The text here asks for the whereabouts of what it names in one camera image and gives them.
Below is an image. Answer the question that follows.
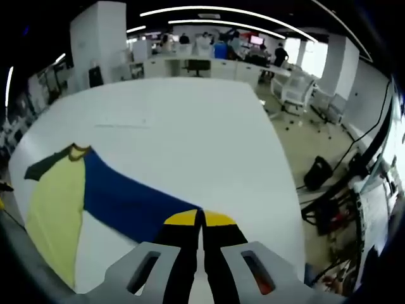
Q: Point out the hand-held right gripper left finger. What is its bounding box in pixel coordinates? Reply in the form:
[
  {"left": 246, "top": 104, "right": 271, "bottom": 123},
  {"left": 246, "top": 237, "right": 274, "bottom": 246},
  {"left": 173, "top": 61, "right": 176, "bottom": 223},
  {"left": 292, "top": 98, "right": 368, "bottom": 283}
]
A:
[{"left": 105, "top": 209, "right": 203, "bottom": 304}]

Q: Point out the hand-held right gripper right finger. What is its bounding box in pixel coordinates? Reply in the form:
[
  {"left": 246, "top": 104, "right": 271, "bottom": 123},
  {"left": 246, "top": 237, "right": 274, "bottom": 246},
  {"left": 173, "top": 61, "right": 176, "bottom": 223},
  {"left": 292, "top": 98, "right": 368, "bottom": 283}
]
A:
[{"left": 201, "top": 210, "right": 302, "bottom": 304}]

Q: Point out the yellow blue grey garment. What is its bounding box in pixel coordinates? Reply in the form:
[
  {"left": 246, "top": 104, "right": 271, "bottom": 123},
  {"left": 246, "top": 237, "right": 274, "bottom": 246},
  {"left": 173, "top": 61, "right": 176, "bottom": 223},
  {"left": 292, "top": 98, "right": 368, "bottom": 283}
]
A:
[{"left": 23, "top": 142, "right": 203, "bottom": 289}]

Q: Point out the black floor bag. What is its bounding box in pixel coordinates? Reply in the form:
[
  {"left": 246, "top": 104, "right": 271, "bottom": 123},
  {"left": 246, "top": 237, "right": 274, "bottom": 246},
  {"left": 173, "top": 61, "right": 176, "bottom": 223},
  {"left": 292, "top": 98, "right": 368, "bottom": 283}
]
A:
[{"left": 303, "top": 155, "right": 333, "bottom": 191}]

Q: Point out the black upright case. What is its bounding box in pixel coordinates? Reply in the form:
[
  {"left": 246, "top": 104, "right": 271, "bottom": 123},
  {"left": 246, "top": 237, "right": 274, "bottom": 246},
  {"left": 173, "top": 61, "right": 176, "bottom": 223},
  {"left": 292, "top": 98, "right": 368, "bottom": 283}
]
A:
[{"left": 88, "top": 66, "right": 104, "bottom": 88}]

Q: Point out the white square pillar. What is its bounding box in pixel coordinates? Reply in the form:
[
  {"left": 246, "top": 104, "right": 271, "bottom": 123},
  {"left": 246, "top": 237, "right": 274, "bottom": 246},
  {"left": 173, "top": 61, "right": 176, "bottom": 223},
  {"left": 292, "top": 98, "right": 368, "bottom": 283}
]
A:
[{"left": 70, "top": 1, "right": 127, "bottom": 92}]

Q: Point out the white office chair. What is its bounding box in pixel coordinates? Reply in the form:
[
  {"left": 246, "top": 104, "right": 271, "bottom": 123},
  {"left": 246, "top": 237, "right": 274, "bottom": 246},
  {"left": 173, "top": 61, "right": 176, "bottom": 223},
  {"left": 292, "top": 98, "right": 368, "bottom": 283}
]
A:
[{"left": 271, "top": 75, "right": 317, "bottom": 117}]

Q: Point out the white counter row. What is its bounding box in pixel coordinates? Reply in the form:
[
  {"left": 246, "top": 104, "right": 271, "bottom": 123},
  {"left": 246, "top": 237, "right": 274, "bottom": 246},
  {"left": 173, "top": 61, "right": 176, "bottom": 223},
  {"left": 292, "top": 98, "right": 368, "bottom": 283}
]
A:
[{"left": 129, "top": 52, "right": 292, "bottom": 83}]

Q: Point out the black office chair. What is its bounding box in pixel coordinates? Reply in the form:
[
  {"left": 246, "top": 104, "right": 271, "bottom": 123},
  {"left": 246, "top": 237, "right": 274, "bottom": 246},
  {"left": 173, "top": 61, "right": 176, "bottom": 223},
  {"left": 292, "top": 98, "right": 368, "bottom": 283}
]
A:
[{"left": 183, "top": 59, "right": 211, "bottom": 79}]

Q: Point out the blue bin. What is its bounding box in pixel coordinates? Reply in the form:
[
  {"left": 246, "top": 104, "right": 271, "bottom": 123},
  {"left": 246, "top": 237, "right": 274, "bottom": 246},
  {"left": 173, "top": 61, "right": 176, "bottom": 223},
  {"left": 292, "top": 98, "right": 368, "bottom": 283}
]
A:
[{"left": 213, "top": 42, "right": 228, "bottom": 60}]

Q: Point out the long ceiling light strip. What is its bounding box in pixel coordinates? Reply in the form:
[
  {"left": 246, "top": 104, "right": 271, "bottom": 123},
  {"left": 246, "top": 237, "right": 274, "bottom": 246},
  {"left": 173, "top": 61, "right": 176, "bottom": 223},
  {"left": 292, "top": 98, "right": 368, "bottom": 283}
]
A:
[
  {"left": 168, "top": 19, "right": 285, "bottom": 39},
  {"left": 139, "top": 5, "right": 317, "bottom": 42}
]

